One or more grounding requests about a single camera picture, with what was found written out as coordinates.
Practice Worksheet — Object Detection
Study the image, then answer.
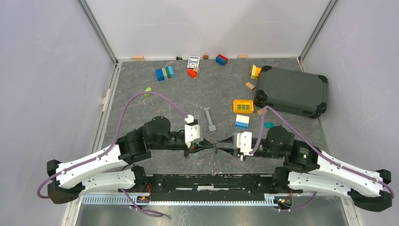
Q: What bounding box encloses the perforated metal ring plate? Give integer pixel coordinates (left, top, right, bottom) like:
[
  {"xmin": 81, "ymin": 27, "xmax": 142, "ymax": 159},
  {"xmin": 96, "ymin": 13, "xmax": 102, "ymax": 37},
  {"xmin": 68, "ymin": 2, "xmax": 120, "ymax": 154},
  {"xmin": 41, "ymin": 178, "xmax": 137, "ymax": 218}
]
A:
[{"xmin": 211, "ymin": 139, "xmax": 218, "ymax": 175}]

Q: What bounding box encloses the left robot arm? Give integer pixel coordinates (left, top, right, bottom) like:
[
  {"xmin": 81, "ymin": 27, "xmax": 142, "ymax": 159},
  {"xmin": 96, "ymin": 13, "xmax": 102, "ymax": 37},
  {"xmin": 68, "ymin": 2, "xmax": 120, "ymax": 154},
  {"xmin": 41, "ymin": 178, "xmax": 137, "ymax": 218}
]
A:
[{"xmin": 47, "ymin": 116, "xmax": 214, "ymax": 204}]

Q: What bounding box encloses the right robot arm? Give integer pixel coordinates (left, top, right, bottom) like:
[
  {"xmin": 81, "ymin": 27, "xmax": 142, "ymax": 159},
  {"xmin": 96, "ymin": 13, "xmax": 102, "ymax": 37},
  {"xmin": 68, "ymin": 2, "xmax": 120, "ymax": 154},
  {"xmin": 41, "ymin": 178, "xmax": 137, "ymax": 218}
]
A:
[{"xmin": 223, "ymin": 126, "xmax": 393, "ymax": 212}]

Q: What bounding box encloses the grey toy axle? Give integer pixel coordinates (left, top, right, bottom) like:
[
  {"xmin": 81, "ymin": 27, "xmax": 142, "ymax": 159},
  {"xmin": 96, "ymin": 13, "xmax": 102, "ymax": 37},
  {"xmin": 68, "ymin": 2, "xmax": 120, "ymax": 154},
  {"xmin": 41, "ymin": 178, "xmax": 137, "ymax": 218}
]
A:
[{"xmin": 204, "ymin": 107, "xmax": 216, "ymax": 134}]

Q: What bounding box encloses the white and blue brick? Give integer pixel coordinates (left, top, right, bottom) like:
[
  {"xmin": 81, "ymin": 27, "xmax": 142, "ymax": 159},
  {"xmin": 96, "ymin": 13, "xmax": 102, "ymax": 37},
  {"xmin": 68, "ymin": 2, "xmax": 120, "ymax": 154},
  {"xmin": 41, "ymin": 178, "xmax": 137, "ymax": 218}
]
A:
[{"xmin": 234, "ymin": 114, "xmax": 250, "ymax": 129}]

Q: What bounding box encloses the yellow window brick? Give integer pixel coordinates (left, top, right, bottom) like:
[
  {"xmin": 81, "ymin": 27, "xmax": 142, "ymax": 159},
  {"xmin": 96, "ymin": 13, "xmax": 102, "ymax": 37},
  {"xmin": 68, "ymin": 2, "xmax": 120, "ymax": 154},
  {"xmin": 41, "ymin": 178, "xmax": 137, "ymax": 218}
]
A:
[{"xmin": 232, "ymin": 99, "xmax": 254, "ymax": 114}]

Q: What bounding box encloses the teal small block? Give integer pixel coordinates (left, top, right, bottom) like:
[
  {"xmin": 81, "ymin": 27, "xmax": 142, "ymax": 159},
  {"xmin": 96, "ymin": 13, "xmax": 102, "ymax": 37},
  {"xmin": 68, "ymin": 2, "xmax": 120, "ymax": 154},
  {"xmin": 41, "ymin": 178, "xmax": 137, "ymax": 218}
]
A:
[{"xmin": 264, "ymin": 121, "xmax": 275, "ymax": 129}]

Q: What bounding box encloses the tan wooden block near case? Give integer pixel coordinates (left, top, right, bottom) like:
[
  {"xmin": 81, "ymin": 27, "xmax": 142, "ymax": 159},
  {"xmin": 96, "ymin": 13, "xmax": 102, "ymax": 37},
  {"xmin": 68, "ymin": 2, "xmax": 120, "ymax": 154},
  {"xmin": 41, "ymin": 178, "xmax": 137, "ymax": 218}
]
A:
[{"xmin": 245, "ymin": 82, "xmax": 255, "ymax": 90}]

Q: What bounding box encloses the red orange brick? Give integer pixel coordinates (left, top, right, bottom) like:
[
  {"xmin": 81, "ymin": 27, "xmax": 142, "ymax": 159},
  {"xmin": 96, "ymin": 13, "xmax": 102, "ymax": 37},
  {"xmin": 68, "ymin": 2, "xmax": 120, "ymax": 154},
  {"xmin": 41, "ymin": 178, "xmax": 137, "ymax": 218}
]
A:
[{"xmin": 187, "ymin": 69, "xmax": 197, "ymax": 78}]

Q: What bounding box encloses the orange green brown brick stack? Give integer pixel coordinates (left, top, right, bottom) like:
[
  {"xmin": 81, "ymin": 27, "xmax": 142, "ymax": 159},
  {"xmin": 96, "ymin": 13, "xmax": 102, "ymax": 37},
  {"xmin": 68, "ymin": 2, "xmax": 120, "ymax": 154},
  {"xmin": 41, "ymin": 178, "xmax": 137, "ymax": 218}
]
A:
[{"xmin": 250, "ymin": 65, "xmax": 262, "ymax": 80}]

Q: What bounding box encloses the lime green block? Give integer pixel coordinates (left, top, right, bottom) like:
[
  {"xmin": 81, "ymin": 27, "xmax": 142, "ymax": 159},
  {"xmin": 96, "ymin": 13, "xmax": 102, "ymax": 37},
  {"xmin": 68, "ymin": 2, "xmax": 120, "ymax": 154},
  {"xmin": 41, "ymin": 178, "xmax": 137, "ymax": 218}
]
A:
[{"xmin": 144, "ymin": 87, "xmax": 152, "ymax": 97}]

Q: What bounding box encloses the blue grey green brick stack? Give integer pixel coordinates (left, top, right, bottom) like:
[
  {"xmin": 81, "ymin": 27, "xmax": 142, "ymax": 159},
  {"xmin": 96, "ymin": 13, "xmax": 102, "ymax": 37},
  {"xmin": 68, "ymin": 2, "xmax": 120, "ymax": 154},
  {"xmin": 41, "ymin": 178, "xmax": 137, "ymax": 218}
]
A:
[{"xmin": 155, "ymin": 66, "xmax": 175, "ymax": 81}]

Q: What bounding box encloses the red and blue brick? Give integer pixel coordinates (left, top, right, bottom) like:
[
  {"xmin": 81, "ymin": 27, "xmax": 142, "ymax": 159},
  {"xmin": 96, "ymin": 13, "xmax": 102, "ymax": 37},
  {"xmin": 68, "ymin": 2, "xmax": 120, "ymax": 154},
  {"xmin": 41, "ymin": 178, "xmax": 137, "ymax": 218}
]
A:
[{"xmin": 215, "ymin": 54, "xmax": 228, "ymax": 66}]

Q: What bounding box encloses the playing card box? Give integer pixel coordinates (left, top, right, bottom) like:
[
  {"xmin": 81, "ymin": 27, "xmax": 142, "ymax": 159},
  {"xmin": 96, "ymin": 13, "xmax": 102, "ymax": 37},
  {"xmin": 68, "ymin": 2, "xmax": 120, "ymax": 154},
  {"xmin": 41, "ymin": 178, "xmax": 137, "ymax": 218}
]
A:
[{"xmin": 187, "ymin": 56, "xmax": 200, "ymax": 69}]

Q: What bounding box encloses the dark grey hard case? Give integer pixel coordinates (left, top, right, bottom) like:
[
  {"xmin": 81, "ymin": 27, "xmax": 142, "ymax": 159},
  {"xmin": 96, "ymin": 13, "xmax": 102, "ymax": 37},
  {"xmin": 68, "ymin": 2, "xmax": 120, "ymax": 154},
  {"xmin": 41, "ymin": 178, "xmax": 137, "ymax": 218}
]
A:
[{"xmin": 254, "ymin": 65, "xmax": 328, "ymax": 119}]

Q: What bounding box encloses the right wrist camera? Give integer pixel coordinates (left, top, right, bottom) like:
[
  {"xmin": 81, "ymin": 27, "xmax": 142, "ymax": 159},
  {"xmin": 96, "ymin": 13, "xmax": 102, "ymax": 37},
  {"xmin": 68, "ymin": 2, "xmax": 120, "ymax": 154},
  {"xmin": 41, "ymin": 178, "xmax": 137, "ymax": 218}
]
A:
[{"xmin": 232, "ymin": 132, "xmax": 253, "ymax": 156}]

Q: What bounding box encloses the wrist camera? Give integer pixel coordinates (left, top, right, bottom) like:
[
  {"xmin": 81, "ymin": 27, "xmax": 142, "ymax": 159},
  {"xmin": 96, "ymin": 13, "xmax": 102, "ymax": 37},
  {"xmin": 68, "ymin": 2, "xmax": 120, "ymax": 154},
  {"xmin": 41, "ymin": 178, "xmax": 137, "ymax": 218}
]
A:
[
  {"xmin": 184, "ymin": 114, "xmax": 203, "ymax": 148},
  {"xmin": 232, "ymin": 132, "xmax": 253, "ymax": 156}
]

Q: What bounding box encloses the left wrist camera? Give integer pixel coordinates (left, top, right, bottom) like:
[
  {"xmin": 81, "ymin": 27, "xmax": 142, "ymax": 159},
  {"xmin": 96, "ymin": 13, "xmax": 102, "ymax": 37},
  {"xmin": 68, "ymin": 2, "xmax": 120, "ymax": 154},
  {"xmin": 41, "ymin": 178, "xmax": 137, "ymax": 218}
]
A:
[{"xmin": 184, "ymin": 114, "xmax": 203, "ymax": 148}]

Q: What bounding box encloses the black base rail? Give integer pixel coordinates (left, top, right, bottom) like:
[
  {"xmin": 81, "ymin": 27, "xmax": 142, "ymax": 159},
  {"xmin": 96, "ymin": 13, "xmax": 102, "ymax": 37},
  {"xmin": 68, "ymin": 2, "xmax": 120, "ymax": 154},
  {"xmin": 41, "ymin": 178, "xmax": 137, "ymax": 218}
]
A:
[{"xmin": 126, "ymin": 173, "xmax": 303, "ymax": 202}]

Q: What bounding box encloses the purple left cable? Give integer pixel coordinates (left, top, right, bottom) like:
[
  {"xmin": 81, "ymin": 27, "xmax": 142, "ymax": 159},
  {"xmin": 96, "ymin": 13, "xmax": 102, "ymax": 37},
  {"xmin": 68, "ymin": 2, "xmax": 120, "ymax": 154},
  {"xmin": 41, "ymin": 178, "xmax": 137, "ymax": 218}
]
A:
[{"xmin": 37, "ymin": 91, "xmax": 189, "ymax": 218}]

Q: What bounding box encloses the tan wooden block at wall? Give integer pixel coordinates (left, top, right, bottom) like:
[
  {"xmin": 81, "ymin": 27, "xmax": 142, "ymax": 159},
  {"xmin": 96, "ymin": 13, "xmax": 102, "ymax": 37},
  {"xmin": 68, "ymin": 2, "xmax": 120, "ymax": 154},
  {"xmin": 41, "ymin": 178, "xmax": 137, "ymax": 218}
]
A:
[{"xmin": 131, "ymin": 56, "xmax": 145, "ymax": 61}]

